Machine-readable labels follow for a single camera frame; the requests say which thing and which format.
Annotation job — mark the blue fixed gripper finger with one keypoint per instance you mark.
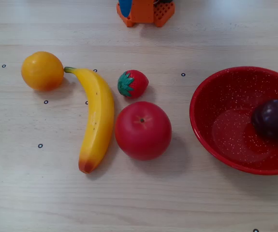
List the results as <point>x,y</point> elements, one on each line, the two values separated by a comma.
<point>125,7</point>

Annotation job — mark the dark purple plum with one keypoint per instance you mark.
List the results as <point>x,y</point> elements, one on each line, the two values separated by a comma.
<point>273,118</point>

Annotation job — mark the orange robot base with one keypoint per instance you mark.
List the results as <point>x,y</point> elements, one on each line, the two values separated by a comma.
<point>164,14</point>

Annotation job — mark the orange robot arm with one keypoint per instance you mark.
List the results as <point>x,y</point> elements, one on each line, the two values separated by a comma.
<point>142,10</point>

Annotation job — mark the red speckled bowl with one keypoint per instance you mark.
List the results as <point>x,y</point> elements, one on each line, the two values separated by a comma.
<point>230,135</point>

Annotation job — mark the red strawberry green leaves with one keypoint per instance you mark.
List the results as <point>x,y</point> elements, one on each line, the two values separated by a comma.
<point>135,84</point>

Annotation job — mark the orange round fruit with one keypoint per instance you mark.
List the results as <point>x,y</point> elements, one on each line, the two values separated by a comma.
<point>42,71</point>

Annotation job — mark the yellow banana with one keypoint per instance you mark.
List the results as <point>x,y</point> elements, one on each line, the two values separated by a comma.
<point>98,113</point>

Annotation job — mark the red apple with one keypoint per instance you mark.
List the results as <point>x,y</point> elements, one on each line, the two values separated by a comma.
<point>142,133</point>

